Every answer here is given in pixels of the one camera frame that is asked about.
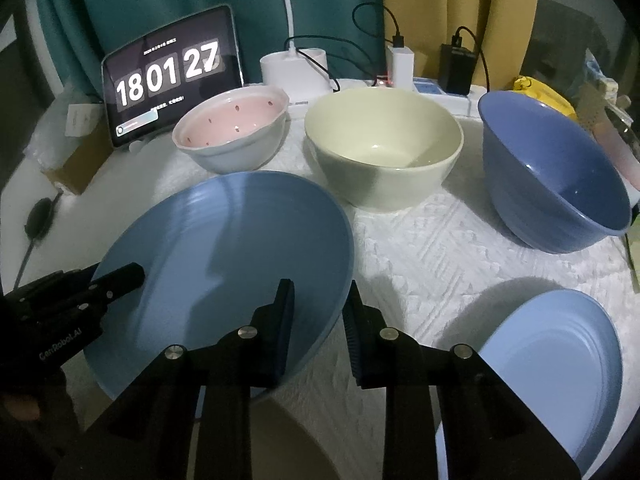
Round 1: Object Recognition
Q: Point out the white charger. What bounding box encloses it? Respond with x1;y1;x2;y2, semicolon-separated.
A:
386;44;416;88

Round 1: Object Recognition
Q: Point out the black charger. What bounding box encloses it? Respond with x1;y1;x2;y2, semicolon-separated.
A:
440;44;475;95

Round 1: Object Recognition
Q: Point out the teal curtain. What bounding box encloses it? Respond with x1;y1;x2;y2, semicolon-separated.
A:
35;0;386;106

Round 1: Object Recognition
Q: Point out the dark blue bowl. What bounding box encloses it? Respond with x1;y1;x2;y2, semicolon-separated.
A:
477;91;632;253

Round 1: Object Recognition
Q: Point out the large blue plate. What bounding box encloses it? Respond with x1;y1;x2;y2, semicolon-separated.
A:
82;171;355;403

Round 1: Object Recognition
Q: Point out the glass window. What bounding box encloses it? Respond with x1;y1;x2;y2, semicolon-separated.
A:
520;0;631;96

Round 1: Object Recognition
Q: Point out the cream bowl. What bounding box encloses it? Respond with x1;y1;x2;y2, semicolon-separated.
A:
304;87;465;213

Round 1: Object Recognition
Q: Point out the light blue plate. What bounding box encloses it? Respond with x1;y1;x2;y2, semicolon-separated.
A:
435;289;623;480

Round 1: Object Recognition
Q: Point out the yellow wipes packet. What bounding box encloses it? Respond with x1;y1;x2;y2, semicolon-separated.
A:
515;76;578;121

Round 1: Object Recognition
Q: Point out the white power strip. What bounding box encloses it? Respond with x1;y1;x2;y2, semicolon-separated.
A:
370;76;490;117

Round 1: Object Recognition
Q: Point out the black lamp cable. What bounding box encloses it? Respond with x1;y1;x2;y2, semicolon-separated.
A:
284;2;403;95

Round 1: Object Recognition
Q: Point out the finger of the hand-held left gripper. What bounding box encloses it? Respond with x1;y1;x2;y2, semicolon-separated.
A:
75;262;146;313

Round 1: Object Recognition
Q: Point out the white desk lamp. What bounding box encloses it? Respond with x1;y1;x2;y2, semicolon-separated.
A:
260;0;332;107

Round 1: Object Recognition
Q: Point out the white plastic basket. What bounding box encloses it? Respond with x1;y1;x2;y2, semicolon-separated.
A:
575;77;632;128

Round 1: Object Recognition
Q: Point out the black round device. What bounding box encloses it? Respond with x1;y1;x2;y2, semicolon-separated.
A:
24;198;55;242

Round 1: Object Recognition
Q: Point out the tablet with clock display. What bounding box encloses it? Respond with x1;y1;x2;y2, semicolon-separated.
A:
101;4;246;148

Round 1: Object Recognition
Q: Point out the cardboard box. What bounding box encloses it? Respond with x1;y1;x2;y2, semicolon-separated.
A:
42;130;113;196

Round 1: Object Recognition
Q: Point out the pink spotted bowl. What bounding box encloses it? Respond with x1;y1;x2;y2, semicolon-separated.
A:
172;85;290;176

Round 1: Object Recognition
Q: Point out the yellow curtain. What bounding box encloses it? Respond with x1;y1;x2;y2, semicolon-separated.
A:
377;0;538;93

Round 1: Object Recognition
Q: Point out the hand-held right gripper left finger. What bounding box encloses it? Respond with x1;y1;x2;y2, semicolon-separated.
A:
52;278;298;480

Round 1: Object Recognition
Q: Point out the long black charging cable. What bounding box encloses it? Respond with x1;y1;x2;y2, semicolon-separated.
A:
452;26;490;95

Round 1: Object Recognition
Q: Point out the small white box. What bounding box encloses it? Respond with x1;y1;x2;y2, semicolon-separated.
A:
67;104;101;139

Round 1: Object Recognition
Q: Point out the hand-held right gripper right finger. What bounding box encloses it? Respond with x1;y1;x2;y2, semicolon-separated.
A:
342;280;583;480

